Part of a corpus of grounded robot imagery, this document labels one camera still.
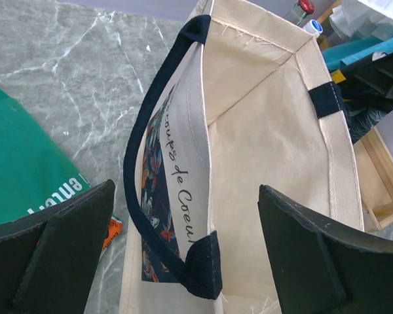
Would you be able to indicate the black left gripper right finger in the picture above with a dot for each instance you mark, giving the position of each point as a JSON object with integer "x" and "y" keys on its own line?
{"x": 320, "y": 265}

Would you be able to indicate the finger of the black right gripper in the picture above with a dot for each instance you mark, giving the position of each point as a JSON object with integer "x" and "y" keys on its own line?
{"x": 369, "y": 76}

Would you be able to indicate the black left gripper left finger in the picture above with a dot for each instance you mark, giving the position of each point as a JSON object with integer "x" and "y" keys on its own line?
{"x": 48, "y": 259}

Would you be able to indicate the clear water bottle blue cap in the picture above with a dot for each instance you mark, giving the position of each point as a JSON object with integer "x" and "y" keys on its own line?
{"x": 313, "y": 27}

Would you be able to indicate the dark cola glass bottle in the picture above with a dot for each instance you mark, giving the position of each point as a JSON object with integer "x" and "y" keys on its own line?
{"x": 300, "y": 12}

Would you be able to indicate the beige canvas tote bag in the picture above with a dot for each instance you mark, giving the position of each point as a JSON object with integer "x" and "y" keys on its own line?
{"x": 243, "y": 98}

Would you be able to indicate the turquoise hanging shirt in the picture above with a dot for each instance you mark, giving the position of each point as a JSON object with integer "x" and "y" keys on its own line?
{"x": 354, "y": 50}

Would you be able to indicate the white hanging shirt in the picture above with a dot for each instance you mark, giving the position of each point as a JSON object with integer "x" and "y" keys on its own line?
{"x": 363, "y": 19}

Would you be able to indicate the green folded t-shirt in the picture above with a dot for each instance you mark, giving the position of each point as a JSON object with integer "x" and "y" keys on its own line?
{"x": 35, "y": 173}

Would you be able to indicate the wooden clothes rack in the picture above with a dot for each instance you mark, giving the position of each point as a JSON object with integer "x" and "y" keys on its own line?
{"x": 374, "y": 151}

